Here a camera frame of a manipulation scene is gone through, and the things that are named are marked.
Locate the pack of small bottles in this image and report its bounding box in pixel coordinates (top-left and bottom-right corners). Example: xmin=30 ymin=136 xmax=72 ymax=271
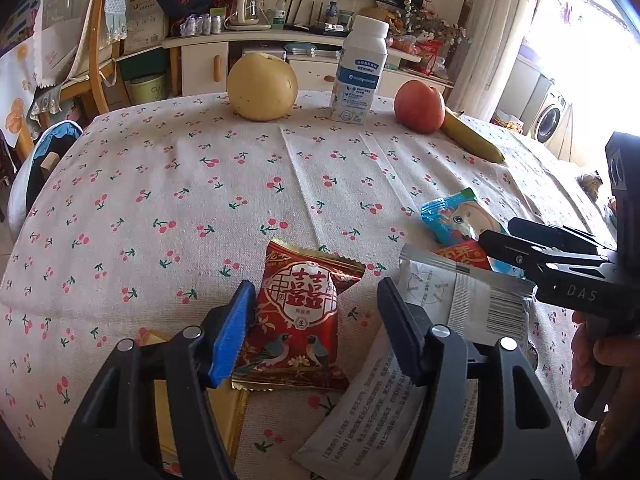
xmin=179 ymin=14 xmax=226 ymax=37

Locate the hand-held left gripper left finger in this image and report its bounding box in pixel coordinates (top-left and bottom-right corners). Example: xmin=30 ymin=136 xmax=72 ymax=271
xmin=52 ymin=279 xmax=257 ymax=480

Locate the light blue knit cloth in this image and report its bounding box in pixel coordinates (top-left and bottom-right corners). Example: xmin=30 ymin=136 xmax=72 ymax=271
xmin=102 ymin=0 xmax=132 ymax=42

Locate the gold packet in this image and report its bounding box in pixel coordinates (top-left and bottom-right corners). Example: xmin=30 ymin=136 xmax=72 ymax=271
xmin=135 ymin=329 xmax=252 ymax=467

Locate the cherry print tablecloth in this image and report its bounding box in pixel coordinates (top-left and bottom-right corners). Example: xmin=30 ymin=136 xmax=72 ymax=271
xmin=0 ymin=91 xmax=623 ymax=480

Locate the red gift bag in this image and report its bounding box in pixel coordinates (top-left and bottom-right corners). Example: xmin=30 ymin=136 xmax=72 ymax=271
xmin=415 ymin=40 xmax=447 ymax=77

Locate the black router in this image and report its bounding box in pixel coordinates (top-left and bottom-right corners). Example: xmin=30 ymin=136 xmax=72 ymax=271
xmin=285 ymin=0 xmax=352 ymax=37

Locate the cream television cabinet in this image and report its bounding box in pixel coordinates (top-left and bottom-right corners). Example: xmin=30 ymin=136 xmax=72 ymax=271
xmin=162 ymin=25 xmax=454 ymax=107

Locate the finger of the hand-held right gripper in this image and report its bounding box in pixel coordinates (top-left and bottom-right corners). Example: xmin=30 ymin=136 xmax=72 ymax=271
xmin=478 ymin=230 xmax=619 ymax=291
xmin=507 ymin=217 xmax=615 ymax=252

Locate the green waste bin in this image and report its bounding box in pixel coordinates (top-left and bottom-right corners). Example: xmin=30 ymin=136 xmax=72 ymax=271
xmin=128 ymin=73 xmax=169 ymax=106

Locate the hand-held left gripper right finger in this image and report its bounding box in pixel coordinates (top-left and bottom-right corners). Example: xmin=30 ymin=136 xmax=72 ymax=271
xmin=376 ymin=276 xmax=581 ymax=480

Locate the red snack packet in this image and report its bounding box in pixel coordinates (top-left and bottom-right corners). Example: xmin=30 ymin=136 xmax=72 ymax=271
xmin=231 ymin=238 xmax=366 ymax=393

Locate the blue snack wrapper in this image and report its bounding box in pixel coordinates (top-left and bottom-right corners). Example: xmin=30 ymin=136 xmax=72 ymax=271
xmin=419 ymin=187 xmax=527 ymax=279

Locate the glass electric kettle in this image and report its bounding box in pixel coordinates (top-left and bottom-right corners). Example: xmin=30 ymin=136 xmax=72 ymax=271
xmin=227 ymin=0 xmax=271 ymax=31

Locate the person's right hand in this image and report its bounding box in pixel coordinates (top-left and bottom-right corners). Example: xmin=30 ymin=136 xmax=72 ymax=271
xmin=571 ymin=309 xmax=640 ymax=394

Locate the artificial flower arrangement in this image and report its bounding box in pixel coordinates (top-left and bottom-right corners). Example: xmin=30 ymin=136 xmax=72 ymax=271
xmin=400 ymin=0 xmax=472 ymax=47

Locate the wooden chair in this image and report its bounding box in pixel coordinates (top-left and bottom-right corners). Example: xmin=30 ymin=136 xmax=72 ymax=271
xmin=64 ymin=0 xmax=132 ymax=117

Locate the white lace cloth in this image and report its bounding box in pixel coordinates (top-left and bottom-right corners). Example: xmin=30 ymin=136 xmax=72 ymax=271
xmin=29 ymin=0 xmax=109 ymax=82

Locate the white blue-label plastic bottle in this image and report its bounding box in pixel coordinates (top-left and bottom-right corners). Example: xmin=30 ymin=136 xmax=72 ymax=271
xmin=330 ymin=15 xmax=390 ymax=125

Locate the white cardboard box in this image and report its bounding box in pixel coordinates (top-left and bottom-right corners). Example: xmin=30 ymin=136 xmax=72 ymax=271
xmin=125 ymin=0 xmax=169 ymax=44

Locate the white washing machine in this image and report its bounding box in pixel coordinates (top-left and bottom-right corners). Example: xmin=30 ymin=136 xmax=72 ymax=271
xmin=532 ymin=90 xmax=569 ymax=144

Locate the yellow banana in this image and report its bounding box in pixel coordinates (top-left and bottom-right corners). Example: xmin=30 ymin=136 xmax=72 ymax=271
xmin=441 ymin=108 xmax=506 ymax=164

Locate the yellow pear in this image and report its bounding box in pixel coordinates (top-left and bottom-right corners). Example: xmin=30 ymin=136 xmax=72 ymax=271
xmin=226 ymin=52 xmax=300 ymax=122

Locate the orange print cloth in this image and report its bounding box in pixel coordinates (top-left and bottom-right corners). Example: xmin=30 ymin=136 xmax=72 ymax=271
xmin=0 ymin=42 xmax=40 ymax=134

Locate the red apple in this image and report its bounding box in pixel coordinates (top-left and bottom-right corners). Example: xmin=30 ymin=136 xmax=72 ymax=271
xmin=393 ymin=79 xmax=446 ymax=135

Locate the grey foil pouch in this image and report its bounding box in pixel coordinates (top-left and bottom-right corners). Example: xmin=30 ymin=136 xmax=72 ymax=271
xmin=292 ymin=243 xmax=537 ymax=480

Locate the small red wrapper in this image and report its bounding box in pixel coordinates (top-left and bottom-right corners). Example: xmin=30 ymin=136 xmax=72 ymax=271
xmin=432 ymin=240 xmax=494 ymax=272

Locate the blue white seat cushion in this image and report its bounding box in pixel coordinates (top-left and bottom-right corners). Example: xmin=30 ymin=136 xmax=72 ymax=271
xmin=9 ymin=120 xmax=85 ymax=222

